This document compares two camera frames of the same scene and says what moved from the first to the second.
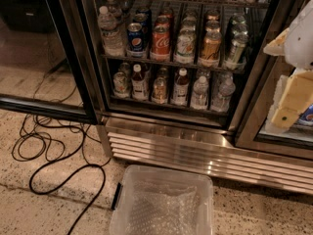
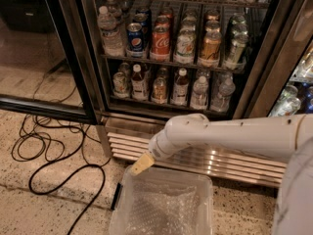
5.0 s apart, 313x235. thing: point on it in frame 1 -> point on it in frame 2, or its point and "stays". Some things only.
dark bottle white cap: x=139 y=85 stays
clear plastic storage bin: x=155 y=201 stays
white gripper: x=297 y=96 -> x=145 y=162
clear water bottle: x=200 y=100 stays
